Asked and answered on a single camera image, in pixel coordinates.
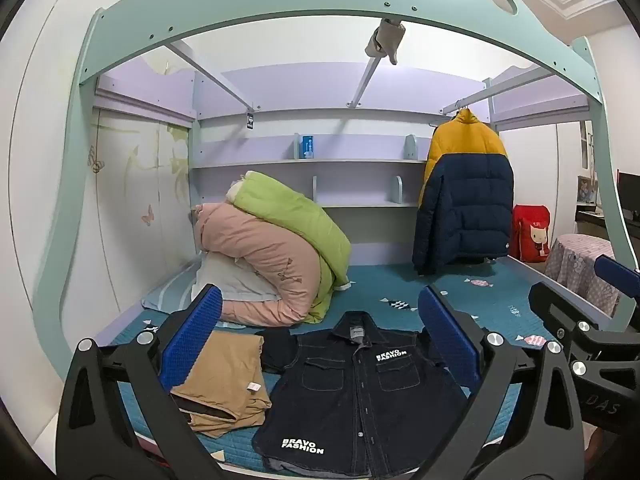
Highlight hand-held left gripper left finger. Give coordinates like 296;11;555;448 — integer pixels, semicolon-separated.
56;284;236;480

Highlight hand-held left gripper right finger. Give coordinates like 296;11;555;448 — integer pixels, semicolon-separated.
417;285;586;480

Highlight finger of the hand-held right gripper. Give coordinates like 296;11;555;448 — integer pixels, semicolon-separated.
529;282;640;391
594;254;640;306

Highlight dark denim shirt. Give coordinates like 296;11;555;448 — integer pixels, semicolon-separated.
251;311;473;478

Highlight checked bear print tablecloth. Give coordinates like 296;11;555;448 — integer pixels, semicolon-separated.
545;233;621;318

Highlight striped light blue pillow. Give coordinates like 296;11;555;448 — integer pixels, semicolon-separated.
141;260;211;313

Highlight folded tan pants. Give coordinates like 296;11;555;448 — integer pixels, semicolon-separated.
170;330;273;438

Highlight teal quilted bed mat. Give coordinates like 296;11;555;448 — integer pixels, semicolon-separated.
110;260;566;476

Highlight white pillow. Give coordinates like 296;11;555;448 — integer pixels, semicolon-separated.
200;252;286;303

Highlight red cartoon bag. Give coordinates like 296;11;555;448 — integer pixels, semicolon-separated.
510;204;552;263

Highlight black monitor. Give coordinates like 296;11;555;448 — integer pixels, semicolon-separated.
616;172;640;221

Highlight pink duvet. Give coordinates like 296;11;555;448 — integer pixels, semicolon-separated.
192;202;323;328

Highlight yellow and navy puffer jacket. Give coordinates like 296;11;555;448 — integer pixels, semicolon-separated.
412;108;515;276

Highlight green duvet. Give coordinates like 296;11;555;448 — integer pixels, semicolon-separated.
227;171;353;325

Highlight lilac shelf unit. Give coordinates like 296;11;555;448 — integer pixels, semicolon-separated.
190;62;493;266

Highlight picture frame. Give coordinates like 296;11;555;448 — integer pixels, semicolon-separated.
577;175;598;205

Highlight grey cloth on rail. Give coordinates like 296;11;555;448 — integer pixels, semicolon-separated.
364;17;405;67

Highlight teal bunk bed frame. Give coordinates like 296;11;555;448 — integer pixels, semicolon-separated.
32;0;633;376

